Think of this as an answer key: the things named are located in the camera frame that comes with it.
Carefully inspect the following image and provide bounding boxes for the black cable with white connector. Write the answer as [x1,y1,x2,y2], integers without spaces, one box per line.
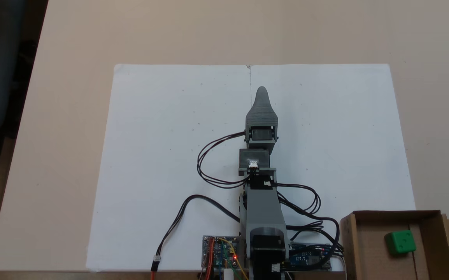
[151,194,241,280]

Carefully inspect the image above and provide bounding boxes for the green dice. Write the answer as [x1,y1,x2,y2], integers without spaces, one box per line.
[384,230,417,256]

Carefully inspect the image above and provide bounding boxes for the brown cardboard box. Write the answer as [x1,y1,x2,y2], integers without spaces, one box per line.
[340,210,449,280]

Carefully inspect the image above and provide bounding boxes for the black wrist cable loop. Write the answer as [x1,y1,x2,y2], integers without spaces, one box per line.
[196,131,250,190]

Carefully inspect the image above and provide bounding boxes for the circuit board with coloured wires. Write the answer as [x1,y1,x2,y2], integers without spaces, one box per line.
[202,235,245,270]

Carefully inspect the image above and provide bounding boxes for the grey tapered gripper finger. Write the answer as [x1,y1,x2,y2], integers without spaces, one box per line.
[246,86,278,121]

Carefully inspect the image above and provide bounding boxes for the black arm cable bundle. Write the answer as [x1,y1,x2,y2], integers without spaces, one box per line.
[274,182,345,260]

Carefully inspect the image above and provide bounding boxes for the white paper sheet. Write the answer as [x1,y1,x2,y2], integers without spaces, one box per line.
[86,64,252,272]
[248,64,416,272]

